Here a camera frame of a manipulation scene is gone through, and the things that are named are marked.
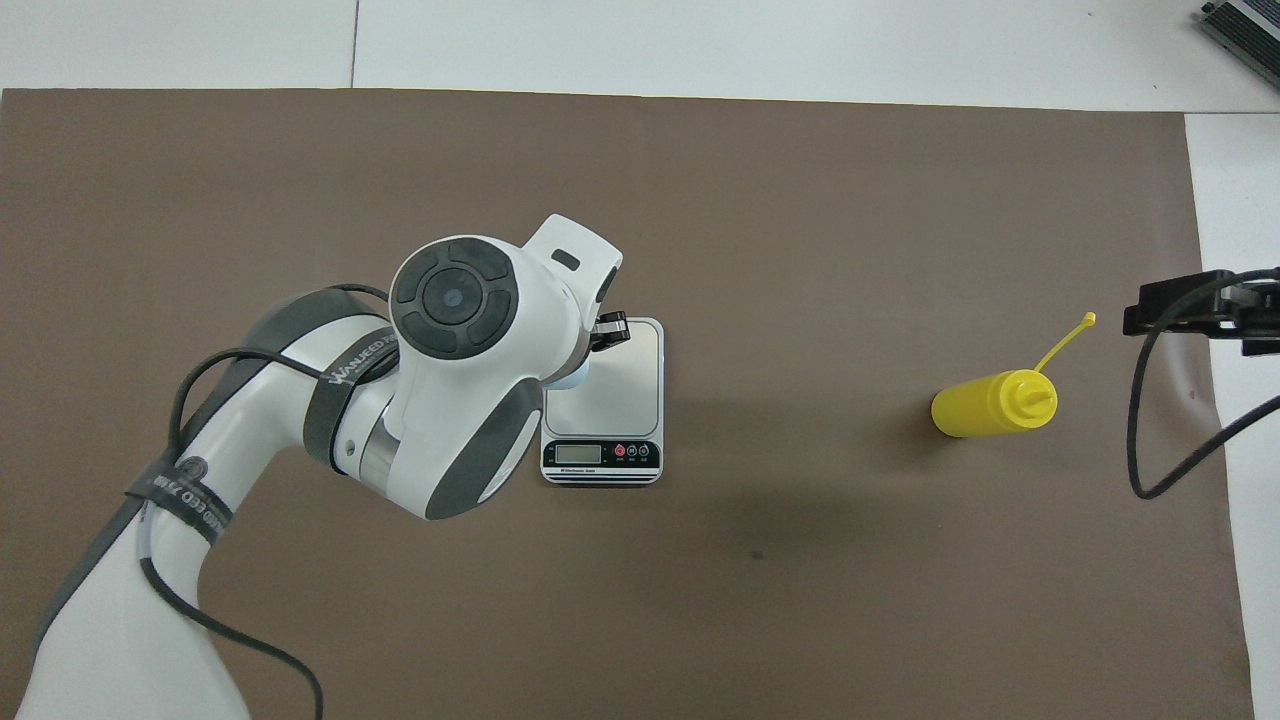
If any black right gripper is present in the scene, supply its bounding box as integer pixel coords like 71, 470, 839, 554
1122, 268, 1280, 357

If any yellow squeeze bottle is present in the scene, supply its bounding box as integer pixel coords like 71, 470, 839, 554
931, 312, 1097, 439

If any silver digital kitchen scale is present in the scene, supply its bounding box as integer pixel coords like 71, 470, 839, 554
541, 317, 665, 487

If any brown paper table mat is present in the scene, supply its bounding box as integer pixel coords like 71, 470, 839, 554
0, 88, 1256, 720

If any grey metal device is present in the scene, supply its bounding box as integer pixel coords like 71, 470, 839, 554
1200, 0, 1280, 91

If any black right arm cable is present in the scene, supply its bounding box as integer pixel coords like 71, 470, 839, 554
1127, 268, 1280, 501

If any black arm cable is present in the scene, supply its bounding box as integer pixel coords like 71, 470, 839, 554
140, 283, 391, 720
1127, 268, 1280, 501

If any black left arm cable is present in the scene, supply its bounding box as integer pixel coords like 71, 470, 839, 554
140, 283, 391, 720

